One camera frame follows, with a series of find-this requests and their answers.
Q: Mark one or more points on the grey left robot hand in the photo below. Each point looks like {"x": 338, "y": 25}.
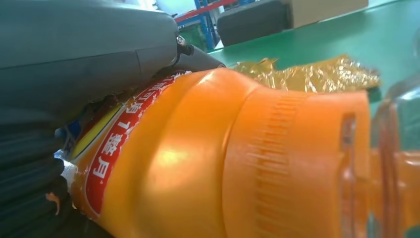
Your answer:
{"x": 82, "y": 49}

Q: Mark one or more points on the black carrying case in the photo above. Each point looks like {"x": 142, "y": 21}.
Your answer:
{"x": 252, "y": 23}

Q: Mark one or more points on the brown cardboard box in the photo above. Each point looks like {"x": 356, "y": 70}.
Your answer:
{"x": 328, "y": 11}

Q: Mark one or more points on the yellow taped cardboard sheet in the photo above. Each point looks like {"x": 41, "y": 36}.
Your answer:
{"x": 311, "y": 77}

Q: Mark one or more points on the orange detergent bottle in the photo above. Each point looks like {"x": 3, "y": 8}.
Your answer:
{"x": 197, "y": 157}

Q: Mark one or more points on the small orange tape scrap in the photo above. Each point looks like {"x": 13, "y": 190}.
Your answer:
{"x": 54, "y": 198}

